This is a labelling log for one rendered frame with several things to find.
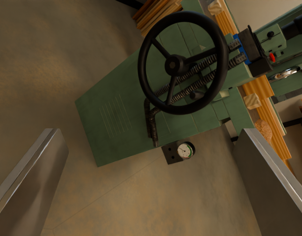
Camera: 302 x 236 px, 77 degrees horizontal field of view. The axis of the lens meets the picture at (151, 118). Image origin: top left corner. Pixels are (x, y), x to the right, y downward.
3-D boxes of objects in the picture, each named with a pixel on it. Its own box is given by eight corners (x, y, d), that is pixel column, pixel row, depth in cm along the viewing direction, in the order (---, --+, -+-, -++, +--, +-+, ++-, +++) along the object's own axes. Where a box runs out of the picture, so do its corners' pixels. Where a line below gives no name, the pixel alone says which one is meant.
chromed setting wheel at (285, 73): (263, 78, 78) (299, 62, 70) (266, 78, 87) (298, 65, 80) (266, 84, 77) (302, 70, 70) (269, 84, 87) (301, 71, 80)
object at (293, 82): (265, 78, 84) (298, 64, 77) (267, 78, 90) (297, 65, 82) (275, 98, 83) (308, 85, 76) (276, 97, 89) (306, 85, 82)
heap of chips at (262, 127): (254, 123, 62) (263, 121, 61) (259, 118, 72) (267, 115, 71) (264, 147, 62) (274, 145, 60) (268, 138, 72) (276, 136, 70)
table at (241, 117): (166, -9, 62) (181, -23, 58) (201, 17, 86) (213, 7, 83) (240, 167, 56) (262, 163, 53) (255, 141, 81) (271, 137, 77)
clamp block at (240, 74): (201, 48, 58) (229, 30, 53) (214, 54, 69) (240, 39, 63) (219, 92, 57) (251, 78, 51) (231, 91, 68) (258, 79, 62)
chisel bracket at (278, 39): (250, 37, 68) (277, 22, 63) (256, 44, 79) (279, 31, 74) (259, 56, 67) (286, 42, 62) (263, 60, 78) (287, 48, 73)
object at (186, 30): (176, 22, 72) (185, 15, 69) (198, 33, 88) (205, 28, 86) (218, 121, 68) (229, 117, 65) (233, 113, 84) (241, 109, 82)
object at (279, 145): (214, 17, 78) (224, 10, 75) (216, 18, 79) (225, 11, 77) (279, 160, 72) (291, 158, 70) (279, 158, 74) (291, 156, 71)
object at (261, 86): (226, 52, 71) (248, 40, 66) (227, 52, 72) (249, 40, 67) (250, 104, 69) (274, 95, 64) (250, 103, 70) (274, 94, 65)
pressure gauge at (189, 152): (170, 146, 74) (188, 141, 69) (175, 143, 77) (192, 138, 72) (176, 162, 73) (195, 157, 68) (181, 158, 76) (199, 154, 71)
